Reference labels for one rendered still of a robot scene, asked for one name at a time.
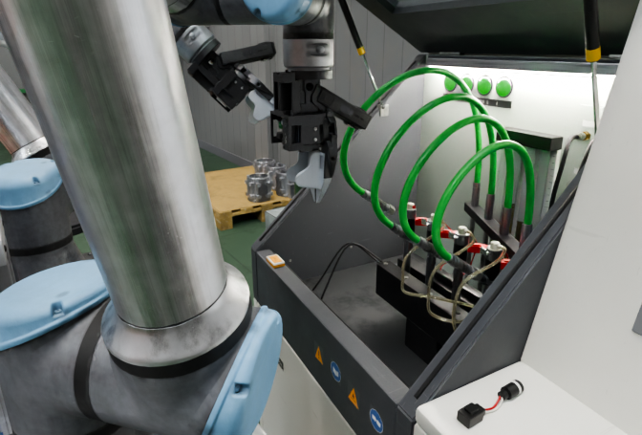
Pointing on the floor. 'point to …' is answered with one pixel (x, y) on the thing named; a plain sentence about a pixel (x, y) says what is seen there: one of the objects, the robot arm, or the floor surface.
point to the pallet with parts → (248, 190)
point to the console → (600, 266)
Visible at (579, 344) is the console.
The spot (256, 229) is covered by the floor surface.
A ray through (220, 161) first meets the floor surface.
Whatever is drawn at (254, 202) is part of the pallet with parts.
